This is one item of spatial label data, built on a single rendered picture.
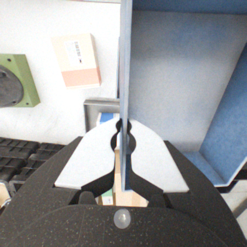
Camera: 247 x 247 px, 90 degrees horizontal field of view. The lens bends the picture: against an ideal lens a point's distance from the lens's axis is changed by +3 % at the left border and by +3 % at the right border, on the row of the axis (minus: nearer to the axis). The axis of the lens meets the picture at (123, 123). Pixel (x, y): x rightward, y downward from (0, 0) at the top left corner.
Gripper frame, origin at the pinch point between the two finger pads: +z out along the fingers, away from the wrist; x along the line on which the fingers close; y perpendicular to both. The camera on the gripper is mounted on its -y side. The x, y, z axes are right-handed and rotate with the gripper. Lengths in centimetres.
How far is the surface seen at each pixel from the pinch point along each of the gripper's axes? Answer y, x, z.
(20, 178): 36, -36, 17
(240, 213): 270, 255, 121
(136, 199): 63, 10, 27
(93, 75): 1.3, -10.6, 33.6
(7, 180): 36, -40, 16
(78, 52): -5.4, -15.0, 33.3
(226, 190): 126, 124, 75
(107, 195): 66, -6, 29
